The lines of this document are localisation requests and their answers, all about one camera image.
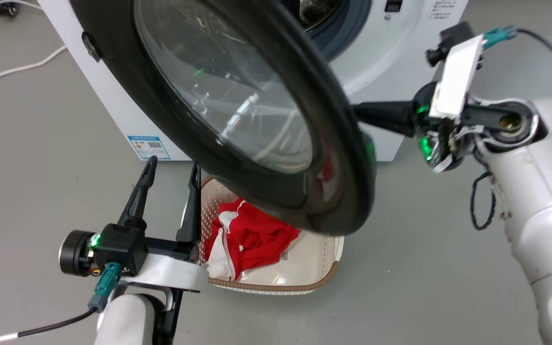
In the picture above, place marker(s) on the white front-load washing machine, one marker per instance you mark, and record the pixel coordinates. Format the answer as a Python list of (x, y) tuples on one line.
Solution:
[(376, 62)]

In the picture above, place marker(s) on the red and white garment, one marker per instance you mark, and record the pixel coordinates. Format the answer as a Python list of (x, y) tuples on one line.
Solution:
[(252, 239)]

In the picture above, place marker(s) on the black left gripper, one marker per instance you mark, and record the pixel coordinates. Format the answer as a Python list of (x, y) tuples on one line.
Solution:
[(75, 254)]

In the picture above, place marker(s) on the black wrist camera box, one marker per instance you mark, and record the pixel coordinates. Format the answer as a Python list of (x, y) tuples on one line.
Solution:
[(453, 40), (122, 247)]

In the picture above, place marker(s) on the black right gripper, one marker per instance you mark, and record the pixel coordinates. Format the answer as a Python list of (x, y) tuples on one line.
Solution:
[(436, 143)]

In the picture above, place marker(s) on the white laundry basket brown rim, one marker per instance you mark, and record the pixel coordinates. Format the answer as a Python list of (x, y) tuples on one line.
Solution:
[(312, 258)]

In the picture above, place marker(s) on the blue energy label sticker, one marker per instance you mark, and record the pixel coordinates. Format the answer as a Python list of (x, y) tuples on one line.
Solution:
[(149, 147)]

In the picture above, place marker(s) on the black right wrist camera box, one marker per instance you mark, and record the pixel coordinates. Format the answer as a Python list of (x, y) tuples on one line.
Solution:
[(453, 40)]

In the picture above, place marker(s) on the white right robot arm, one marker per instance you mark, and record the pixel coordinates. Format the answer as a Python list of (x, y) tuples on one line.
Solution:
[(539, 201)]

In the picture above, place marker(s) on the black round glass washer door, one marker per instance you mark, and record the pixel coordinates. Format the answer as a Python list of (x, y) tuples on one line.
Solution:
[(122, 91)]

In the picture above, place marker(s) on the black floor plug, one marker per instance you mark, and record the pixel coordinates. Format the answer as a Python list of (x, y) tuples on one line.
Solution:
[(6, 8)]

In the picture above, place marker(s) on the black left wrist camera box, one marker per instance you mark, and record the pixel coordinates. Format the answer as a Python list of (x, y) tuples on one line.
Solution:
[(122, 247)]

